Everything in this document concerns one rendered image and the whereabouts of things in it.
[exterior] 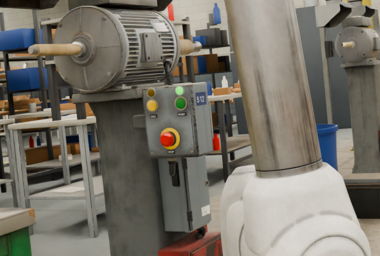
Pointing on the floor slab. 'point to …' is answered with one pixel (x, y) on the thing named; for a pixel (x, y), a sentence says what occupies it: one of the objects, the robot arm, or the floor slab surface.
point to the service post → (327, 49)
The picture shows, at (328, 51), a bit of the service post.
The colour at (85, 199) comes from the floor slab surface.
